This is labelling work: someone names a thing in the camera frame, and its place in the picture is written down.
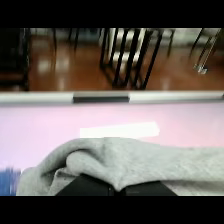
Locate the grey shirt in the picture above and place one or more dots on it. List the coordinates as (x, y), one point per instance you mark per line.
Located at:
(140, 160)

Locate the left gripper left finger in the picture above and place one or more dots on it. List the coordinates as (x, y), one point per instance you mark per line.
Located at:
(88, 186)

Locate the black metal rack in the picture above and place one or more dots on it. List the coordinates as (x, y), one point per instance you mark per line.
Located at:
(128, 56)

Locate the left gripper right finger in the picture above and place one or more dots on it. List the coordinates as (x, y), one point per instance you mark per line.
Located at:
(146, 189)

